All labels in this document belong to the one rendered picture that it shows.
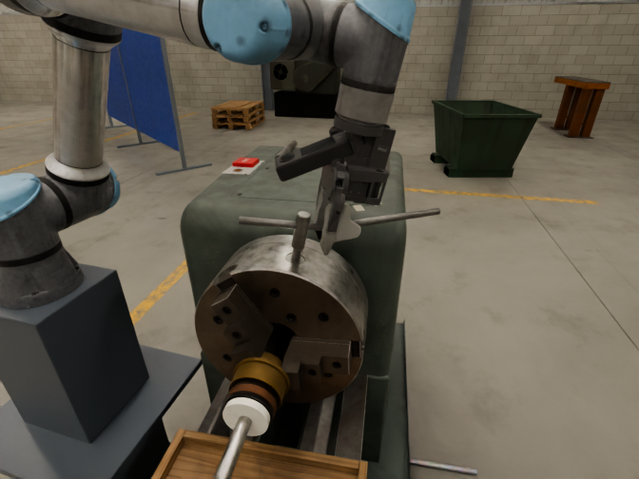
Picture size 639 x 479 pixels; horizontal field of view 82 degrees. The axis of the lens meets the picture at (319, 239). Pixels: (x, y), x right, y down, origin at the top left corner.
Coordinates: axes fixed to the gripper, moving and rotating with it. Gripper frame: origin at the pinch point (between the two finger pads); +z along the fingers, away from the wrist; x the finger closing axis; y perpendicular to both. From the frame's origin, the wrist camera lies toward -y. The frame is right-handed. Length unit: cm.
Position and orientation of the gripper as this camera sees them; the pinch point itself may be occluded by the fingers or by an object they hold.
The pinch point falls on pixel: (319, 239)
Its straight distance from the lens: 61.0
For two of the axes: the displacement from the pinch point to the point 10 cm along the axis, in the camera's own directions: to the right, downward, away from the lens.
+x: -2.0, -5.2, 8.3
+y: 9.6, 0.6, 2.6
